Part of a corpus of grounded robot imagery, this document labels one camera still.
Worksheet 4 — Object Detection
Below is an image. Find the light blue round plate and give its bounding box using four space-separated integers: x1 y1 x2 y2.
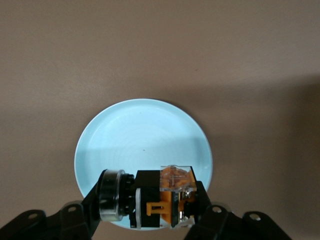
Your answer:
73 97 214 230

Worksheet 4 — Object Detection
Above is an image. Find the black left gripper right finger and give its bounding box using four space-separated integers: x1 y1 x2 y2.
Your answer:
183 181 292 240

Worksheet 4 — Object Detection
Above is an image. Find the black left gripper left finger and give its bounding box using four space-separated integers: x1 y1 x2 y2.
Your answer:
0 169 111 240

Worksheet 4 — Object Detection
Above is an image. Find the orange push button switch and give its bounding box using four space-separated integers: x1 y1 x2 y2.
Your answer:
98 164 198 230

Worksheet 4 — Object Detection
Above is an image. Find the brown table mat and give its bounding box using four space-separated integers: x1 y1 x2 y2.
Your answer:
0 0 320 240

